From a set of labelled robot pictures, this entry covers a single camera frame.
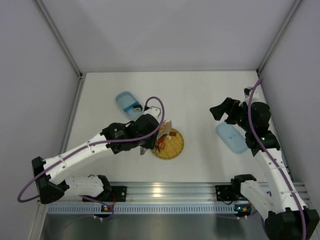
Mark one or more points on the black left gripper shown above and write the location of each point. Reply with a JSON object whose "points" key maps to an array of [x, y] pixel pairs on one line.
{"points": [[152, 141]]}

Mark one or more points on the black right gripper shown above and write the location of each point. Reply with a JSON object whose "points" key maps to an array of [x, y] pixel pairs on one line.
{"points": [[230, 113]]}

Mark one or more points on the rice sushi roll piece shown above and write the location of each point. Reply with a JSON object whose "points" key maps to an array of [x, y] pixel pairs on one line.
{"points": [[137, 108]]}

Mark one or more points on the metal tongs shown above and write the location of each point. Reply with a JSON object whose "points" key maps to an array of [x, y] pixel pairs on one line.
{"points": [[159, 136]]}

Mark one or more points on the brown chocolate block food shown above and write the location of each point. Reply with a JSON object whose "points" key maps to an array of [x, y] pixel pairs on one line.
{"points": [[174, 133]]}

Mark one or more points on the orange fish-shaped food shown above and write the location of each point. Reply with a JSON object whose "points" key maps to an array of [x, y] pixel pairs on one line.
{"points": [[166, 127]]}

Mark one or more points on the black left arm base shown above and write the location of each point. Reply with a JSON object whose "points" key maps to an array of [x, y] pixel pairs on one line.
{"points": [[117, 194]]}

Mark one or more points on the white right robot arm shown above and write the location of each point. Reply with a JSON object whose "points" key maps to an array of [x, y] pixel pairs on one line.
{"points": [[286, 216]]}

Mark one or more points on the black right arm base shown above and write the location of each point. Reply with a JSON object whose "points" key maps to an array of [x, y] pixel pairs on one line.
{"points": [[227, 193]]}

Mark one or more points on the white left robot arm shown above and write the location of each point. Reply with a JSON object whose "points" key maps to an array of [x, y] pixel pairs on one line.
{"points": [[55, 176]]}

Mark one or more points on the light blue lunch box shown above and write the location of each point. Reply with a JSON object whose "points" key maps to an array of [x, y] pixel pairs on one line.
{"points": [[125, 101]]}

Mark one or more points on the light blue lunch box lid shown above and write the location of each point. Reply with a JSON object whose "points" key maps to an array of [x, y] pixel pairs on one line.
{"points": [[231, 137]]}

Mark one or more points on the red bacon strip food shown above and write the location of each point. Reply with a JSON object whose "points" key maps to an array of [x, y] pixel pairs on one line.
{"points": [[161, 144]]}

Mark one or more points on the round bamboo plate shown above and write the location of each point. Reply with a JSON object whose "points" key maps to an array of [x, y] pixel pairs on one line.
{"points": [[173, 148]]}

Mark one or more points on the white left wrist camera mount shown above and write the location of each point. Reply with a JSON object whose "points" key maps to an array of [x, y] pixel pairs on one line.
{"points": [[153, 111]]}

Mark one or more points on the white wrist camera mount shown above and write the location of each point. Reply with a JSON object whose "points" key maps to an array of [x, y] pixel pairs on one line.
{"points": [[153, 111], [248, 92]]}

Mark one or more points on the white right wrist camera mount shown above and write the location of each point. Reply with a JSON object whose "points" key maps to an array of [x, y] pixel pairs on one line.
{"points": [[248, 92]]}

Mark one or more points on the slotted grey cable duct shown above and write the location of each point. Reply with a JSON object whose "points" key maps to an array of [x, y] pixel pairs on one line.
{"points": [[141, 209]]}

